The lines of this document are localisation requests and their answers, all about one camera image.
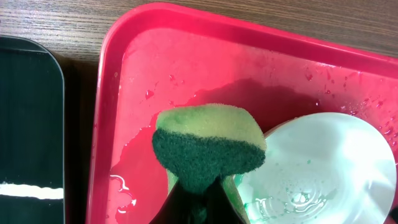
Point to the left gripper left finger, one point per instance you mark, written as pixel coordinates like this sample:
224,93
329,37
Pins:
178,207

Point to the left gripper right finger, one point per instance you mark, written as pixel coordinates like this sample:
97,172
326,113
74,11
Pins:
219,209

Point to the green yellow sponge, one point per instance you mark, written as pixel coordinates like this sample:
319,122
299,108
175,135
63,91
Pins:
198,144

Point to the white plate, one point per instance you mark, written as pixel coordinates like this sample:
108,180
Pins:
321,168

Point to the red tray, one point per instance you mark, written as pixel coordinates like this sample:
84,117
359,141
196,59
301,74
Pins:
161,55

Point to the black tray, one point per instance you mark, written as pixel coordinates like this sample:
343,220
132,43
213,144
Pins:
32,133

